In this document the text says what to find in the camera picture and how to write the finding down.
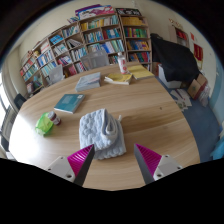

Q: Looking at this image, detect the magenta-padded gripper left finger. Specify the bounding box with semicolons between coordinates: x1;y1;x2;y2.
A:
45;143;96;187

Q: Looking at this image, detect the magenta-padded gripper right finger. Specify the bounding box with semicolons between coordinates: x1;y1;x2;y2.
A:
133;143;184;185

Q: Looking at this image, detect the white knitted towel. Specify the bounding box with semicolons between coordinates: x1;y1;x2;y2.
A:
78;108;127;160

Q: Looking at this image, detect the green plastic bag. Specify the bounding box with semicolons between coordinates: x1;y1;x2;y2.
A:
35;112;55;137

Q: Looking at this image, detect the small jar with red label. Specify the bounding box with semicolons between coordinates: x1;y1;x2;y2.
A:
47;110;62;127

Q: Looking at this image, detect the teal book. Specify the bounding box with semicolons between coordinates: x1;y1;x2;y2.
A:
53;93;86;115

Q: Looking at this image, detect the grey radiator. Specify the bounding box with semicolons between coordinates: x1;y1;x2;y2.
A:
0;106;18;141

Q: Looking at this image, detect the black office chair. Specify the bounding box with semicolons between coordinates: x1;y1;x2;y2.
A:
12;93;28;111

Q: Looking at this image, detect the cardboard box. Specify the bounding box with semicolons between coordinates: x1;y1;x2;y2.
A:
187;73;208;100

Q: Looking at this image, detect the grey-blue book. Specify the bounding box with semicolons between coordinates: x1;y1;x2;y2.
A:
74;71;102;93

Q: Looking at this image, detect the window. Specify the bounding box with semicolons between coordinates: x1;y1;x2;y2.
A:
0;79;8;113

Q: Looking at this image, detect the grey mesh chair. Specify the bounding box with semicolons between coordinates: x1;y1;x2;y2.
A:
48;64;65;85
79;49;110;71

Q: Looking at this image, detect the flat yellow book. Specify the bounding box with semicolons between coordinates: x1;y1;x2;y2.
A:
126;63;155;81

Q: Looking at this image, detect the yellow book with white pages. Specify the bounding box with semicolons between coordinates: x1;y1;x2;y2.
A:
103;72;133;86

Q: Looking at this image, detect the black cloth cover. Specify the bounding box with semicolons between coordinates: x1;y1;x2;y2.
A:
150;33;201;84

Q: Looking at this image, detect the clear bottle with red label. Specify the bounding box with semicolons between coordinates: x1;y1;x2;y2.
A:
117;51;129;75

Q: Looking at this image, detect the wooden bookshelf unit with books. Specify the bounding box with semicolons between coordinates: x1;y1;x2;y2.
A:
18;3;153;98

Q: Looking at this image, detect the red wall poster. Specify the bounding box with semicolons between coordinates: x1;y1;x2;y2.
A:
193;43;204;62

